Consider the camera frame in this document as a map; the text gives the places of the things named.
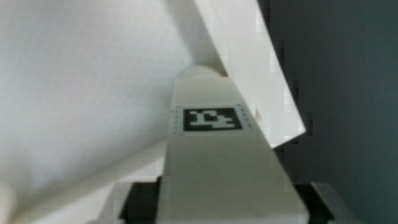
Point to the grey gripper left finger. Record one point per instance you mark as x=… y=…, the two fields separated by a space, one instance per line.
x=131 y=204

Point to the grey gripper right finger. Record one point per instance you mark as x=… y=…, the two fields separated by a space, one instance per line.
x=327 y=208

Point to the white desk top tray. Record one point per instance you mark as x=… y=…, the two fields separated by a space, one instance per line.
x=92 y=53

